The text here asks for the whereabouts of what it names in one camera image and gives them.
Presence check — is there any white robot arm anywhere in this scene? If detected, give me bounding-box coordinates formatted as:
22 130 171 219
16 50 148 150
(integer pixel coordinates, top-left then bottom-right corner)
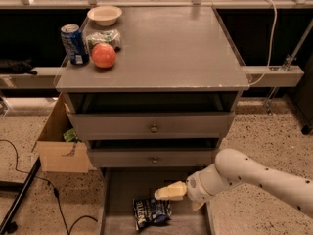
155 149 313 217

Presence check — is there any grey middle drawer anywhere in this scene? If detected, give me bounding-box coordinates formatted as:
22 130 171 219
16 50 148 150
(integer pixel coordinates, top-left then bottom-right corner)
88 138 220 167

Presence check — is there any blue chip bag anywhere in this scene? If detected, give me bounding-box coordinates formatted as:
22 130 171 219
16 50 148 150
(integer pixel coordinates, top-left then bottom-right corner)
133 198 171 230

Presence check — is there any white bowl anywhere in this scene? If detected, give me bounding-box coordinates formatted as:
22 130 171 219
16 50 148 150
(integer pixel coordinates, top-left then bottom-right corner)
87 6 122 26

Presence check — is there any green packet in box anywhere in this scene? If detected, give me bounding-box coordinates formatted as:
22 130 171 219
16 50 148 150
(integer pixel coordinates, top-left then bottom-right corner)
63 128 80 142

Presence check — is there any grey drawer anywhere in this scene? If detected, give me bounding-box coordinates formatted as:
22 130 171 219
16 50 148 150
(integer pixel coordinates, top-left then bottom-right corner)
88 138 220 167
96 167 215 235
65 92 235 141

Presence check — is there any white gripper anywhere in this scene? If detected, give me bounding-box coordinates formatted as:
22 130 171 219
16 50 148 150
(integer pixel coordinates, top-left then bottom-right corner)
155 173 209 212

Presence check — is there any red apple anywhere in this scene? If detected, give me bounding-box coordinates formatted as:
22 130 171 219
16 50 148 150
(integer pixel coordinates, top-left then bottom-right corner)
91 43 116 69

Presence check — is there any grey drawer cabinet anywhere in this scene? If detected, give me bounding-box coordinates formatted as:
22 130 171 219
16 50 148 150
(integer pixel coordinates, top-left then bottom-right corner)
53 5 251 178

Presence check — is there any black object on rail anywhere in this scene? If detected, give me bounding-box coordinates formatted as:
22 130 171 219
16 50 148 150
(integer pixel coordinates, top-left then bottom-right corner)
0 59 37 75

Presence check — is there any grey top drawer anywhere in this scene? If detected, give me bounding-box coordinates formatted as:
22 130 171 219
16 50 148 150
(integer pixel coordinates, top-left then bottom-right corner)
65 92 235 141

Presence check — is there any black floor cable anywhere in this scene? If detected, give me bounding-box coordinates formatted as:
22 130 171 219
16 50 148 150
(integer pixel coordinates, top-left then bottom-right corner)
0 138 99 235

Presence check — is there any blue soda can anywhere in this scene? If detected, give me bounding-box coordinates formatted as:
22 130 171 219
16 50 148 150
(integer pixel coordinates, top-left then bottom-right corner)
61 23 89 65

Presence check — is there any white hanging cable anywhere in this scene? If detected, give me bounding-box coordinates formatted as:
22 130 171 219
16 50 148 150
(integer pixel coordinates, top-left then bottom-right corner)
248 0 278 87

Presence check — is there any black metal floor bar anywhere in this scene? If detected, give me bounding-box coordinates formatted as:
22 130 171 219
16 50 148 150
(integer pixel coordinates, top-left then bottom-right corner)
0 159 41 235

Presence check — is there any cardboard box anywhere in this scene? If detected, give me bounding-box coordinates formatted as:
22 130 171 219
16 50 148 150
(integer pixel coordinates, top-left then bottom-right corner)
37 95 90 173

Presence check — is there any grey bottom drawer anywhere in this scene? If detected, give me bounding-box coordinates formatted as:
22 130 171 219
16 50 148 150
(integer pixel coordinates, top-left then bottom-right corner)
96 167 215 235

